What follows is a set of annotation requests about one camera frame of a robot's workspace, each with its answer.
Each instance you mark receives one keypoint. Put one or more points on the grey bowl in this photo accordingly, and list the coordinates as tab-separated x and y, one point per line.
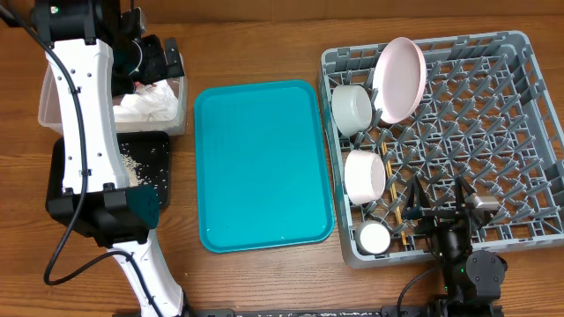
351	108

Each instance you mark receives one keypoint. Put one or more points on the white tissue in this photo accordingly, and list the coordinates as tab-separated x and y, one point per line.
149	103

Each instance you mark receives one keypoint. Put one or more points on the white cup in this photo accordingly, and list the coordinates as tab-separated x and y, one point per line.
372	237

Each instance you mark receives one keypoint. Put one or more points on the white rice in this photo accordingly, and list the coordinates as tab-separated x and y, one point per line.
148	163

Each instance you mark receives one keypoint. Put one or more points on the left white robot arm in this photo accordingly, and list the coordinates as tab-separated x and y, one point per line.
96	52

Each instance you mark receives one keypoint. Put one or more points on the clear plastic waste bin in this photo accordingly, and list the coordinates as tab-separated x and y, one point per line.
49	115

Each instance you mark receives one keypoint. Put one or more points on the wooden chopstick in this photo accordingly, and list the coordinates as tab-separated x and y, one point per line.
393	192

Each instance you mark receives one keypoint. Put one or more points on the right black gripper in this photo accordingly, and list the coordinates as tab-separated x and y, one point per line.
434	218

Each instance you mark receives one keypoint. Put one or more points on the black tray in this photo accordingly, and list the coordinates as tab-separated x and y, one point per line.
55	182

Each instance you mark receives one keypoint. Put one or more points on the large white plate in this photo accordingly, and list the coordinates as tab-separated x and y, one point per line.
400	78

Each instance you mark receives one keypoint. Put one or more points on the grey dish rack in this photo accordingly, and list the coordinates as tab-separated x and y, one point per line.
485	115

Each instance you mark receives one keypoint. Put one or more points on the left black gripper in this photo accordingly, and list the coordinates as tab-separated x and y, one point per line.
158	68

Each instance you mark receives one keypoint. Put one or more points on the teal serving tray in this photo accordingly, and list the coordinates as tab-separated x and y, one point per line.
262	179

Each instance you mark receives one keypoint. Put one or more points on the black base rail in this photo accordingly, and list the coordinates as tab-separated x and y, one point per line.
384	311

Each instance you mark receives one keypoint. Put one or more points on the small pink plate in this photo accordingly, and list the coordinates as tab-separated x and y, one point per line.
365	177

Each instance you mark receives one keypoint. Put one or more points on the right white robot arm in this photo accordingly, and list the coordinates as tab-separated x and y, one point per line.
472	278

